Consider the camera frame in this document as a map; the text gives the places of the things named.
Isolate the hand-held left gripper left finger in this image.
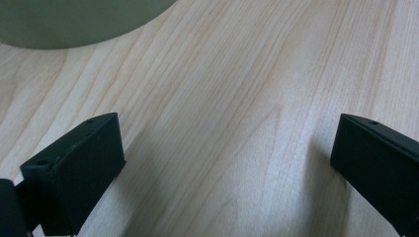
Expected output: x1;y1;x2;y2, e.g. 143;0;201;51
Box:
19;112;126;237

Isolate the green plastic bin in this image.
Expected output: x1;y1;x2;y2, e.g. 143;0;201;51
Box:
0;0;179;50

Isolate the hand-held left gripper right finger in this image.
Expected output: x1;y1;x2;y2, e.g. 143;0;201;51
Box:
330;113;419;237

